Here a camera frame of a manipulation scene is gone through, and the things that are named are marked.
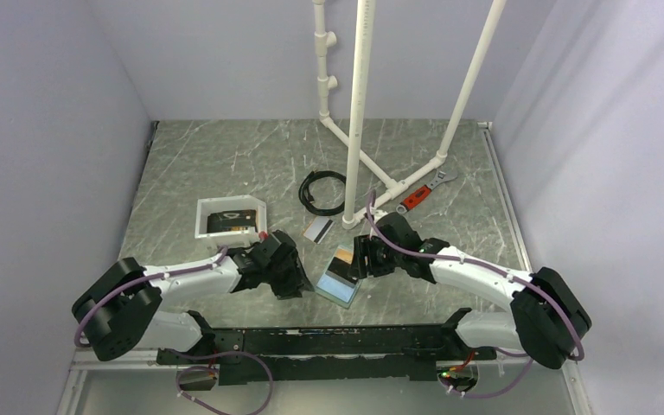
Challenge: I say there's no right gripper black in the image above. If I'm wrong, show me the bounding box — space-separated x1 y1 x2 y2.
348 233 404 278

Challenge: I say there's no green card holder wallet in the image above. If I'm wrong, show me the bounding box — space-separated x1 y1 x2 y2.
315 246 361 309

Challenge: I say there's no white plastic card tray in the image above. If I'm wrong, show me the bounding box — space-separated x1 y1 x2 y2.
195 195 268 250

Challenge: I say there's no gold VIP card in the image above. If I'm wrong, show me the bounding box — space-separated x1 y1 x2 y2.
329 246 357 283

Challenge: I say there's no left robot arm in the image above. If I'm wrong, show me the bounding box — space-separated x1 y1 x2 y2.
72 230 313 363

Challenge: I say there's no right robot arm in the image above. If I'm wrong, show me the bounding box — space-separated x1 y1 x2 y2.
349 213 592 369

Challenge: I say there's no black card in tray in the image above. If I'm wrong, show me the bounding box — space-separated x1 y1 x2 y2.
206 209 257 233

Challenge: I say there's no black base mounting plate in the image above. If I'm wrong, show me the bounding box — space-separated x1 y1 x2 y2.
156 309 496 386

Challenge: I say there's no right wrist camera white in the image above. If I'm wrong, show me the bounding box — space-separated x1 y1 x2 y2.
371 208 389 222

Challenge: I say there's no white PVC pipe frame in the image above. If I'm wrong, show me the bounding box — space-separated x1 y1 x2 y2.
312 0 508 231

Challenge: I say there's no red handled adjustable wrench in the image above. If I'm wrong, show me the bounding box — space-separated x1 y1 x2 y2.
396 170 458 214

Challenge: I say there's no coiled black cable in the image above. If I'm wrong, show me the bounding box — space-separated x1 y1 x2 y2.
297 169 349 218

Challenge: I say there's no aluminium rail frame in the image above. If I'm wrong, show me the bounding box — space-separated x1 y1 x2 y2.
57 349 593 414

